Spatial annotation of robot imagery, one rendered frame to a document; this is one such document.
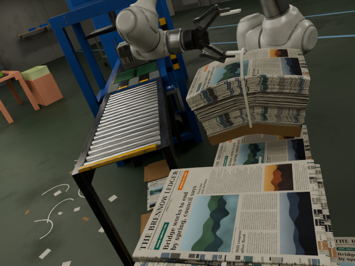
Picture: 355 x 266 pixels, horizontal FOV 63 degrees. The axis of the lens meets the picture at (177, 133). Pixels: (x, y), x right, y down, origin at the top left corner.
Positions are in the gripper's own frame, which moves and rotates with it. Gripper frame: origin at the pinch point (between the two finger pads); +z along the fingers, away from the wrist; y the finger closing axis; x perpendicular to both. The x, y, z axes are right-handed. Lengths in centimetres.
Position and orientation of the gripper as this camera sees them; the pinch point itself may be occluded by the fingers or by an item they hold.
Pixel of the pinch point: (240, 31)
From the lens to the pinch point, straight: 110.8
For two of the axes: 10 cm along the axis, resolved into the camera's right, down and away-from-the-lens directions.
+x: -2.5, 5.3, -8.1
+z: 9.5, -0.5, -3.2
